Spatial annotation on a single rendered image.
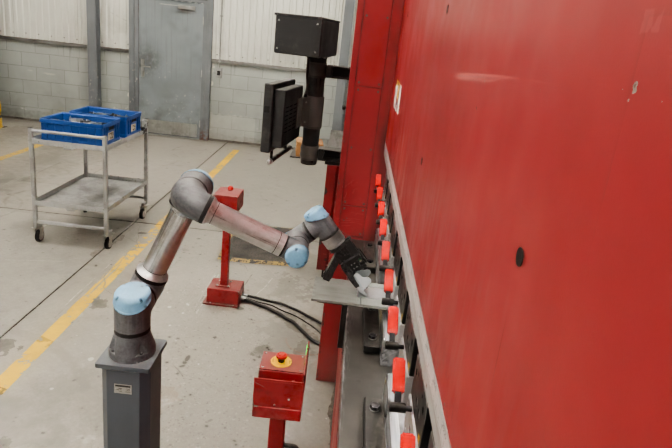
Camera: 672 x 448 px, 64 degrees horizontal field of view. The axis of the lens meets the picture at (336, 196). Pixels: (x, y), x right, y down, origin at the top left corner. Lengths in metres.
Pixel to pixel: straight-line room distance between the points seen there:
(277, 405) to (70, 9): 8.42
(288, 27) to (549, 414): 2.52
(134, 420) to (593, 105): 1.87
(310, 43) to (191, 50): 6.29
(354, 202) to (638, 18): 2.41
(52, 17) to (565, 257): 9.57
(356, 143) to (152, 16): 6.80
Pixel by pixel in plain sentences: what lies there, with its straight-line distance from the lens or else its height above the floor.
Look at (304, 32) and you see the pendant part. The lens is 2.79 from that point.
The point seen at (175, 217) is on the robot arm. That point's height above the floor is 1.23.
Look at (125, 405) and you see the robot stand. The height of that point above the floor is 0.62.
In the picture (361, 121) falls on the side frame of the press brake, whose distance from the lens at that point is 2.65.
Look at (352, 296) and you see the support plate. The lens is 1.94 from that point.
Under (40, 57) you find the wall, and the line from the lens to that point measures 9.96.
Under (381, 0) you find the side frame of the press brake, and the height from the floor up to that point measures 2.04.
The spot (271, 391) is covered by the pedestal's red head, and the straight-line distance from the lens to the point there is 1.85.
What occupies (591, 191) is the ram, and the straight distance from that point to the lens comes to 0.41.
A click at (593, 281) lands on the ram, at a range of 0.39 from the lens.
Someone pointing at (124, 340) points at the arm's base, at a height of 0.85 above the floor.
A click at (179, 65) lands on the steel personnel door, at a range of 9.05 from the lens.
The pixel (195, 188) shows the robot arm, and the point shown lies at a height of 1.37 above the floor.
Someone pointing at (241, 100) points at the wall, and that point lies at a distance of 8.90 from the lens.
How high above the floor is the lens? 1.88
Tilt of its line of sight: 17 degrees down
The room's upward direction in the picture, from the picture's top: 6 degrees clockwise
